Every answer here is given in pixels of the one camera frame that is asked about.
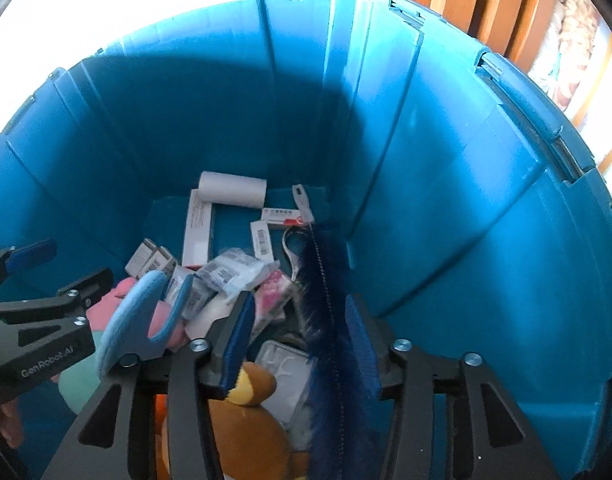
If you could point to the wooden headboard frame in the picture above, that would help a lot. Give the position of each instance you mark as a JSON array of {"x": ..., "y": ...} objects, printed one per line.
[{"x": 460, "y": 0}]

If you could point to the white paper roll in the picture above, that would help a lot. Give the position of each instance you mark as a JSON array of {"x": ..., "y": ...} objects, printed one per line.
[{"x": 233, "y": 190}]

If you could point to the clear plastic wrapped packet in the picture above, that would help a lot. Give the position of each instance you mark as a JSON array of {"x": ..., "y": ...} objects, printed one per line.
[{"x": 231, "y": 272}]

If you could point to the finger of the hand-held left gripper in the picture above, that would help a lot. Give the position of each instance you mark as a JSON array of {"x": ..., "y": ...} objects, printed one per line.
[
  {"x": 33, "y": 255},
  {"x": 83, "y": 287}
]

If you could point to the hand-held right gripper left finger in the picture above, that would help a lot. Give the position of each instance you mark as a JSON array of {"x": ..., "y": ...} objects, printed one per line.
[{"x": 238, "y": 345}]

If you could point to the person's left hand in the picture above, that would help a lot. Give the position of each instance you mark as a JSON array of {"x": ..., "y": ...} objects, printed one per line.
[{"x": 11, "y": 425}]

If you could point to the dark blue duster brush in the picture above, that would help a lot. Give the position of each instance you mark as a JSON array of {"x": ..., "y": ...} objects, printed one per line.
[{"x": 321, "y": 320}]

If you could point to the brown bear plush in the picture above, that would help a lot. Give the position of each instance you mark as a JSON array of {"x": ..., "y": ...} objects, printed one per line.
[{"x": 246, "y": 435}]

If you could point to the patterned beige curtain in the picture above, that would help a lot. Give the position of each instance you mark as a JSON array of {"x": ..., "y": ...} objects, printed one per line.
[{"x": 580, "y": 60}]

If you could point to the blue plastic storage crate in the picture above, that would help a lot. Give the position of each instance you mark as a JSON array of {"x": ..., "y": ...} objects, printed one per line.
[{"x": 435, "y": 185}]

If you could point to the pink pig plush blue shirt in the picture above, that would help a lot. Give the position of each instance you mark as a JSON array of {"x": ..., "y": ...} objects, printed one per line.
[{"x": 136, "y": 310}]

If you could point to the white red label box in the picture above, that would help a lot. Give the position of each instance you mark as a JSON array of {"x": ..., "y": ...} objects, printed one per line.
[{"x": 281, "y": 215}]

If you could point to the small grey box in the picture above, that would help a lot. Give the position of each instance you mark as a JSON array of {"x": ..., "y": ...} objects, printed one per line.
[
  {"x": 162, "y": 262},
  {"x": 141, "y": 257}
]

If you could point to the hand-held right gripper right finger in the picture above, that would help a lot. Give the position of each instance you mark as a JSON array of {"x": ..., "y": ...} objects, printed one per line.
[{"x": 363, "y": 355}]

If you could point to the long flat white box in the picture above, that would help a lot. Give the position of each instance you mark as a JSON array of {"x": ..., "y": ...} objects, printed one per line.
[{"x": 197, "y": 230}]

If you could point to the pink white packet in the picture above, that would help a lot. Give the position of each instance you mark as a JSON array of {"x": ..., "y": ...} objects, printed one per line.
[{"x": 273, "y": 292}]

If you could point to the clear plastic tray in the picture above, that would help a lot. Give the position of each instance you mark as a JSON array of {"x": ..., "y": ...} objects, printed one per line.
[{"x": 286, "y": 380}]

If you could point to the white barcode box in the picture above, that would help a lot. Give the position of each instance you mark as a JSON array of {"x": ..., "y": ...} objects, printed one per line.
[{"x": 262, "y": 240}]

